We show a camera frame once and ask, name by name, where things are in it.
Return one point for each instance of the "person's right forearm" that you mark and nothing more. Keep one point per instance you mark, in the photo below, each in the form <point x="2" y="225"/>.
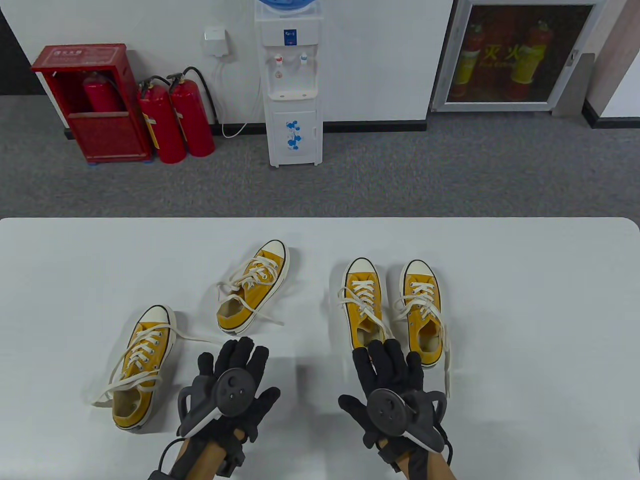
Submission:
<point x="442" y="467"/>

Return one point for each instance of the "red fire extinguisher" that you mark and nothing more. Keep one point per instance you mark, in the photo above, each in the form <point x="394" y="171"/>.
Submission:
<point x="162" y="125"/>
<point x="100" y="97"/>
<point x="192" y="120"/>

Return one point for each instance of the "person's left hand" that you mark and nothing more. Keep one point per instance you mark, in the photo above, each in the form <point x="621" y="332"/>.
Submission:
<point x="240" y="352"/>

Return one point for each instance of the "red extinguisher cabinet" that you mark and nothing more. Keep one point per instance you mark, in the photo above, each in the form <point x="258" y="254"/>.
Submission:
<point x="107" y="135"/>

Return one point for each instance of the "person's right hand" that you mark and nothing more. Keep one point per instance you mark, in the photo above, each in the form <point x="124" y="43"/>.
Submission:
<point x="387" y="367"/>

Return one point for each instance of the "white water dispenser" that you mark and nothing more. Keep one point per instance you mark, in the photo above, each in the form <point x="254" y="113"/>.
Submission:
<point x="295" y="145"/>

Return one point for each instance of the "blue water bottle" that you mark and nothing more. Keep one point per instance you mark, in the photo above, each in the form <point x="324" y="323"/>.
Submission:
<point x="285" y="5"/>

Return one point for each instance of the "black hand controller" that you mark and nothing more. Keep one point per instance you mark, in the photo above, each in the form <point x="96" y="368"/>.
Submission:
<point x="390" y="410"/>
<point x="237" y="392"/>

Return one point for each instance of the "black door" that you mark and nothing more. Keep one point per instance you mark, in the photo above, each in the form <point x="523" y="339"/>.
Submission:
<point x="12" y="70"/>

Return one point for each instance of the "white wall box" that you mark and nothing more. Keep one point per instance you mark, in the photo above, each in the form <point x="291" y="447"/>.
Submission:
<point x="216" y="42"/>

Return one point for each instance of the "glass fire hydrant cabinet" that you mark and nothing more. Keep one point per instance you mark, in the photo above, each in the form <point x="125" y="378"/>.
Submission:
<point x="520" y="55"/>

